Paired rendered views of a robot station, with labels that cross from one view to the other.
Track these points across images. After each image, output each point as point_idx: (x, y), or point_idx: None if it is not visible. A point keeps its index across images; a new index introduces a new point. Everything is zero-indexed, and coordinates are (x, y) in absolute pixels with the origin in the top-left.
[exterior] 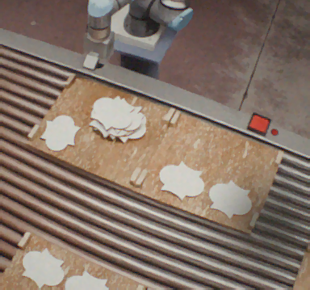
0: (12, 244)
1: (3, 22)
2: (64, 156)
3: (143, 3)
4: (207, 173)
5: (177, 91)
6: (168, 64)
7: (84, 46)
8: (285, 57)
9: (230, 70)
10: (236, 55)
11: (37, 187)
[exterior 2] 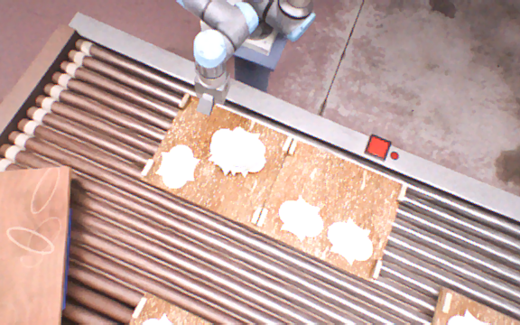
0: None
1: None
2: (184, 193)
3: (258, 5)
4: (324, 208)
5: (292, 110)
6: None
7: (195, 88)
8: (387, 9)
9: (330, 29)
10: (337, 11)
11: (155, 230)
